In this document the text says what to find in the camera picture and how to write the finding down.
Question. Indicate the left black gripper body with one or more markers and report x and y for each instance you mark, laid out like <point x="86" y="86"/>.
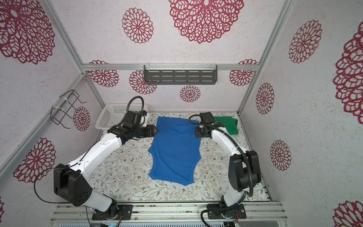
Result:
<point x="144" y="133"/>

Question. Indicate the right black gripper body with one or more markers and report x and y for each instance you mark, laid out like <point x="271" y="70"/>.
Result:
<point x="199" y="134"/>

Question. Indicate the green tank top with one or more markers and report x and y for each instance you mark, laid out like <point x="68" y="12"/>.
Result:
<point x="229" y="123"/>

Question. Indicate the blue tank top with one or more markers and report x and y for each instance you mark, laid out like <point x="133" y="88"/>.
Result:
<point x="175" y="151"/>

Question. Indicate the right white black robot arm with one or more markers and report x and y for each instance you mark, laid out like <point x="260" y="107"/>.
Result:
<point x="244" y="167"/>

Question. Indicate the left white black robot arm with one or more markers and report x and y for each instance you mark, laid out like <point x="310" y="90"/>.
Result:
<point x="71" y="180"/>

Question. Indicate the white plastic basket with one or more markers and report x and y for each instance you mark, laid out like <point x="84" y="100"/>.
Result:
<point x="113" y="114"/>

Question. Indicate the grey metal wall shelf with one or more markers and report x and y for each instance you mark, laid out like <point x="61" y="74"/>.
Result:
<point x="180" y="75"/>

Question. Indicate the black wire wall rack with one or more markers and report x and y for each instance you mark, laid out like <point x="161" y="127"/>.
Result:
<point x="58" y="113"/>

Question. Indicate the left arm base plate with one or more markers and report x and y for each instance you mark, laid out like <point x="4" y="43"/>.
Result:
<point x="115" y="212"/>

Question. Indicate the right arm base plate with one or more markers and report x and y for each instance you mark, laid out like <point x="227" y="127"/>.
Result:
<point x="227" y="211"/>

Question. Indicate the aluminium front rail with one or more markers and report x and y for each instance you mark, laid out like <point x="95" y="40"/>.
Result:
<point x="150" y="212"/>

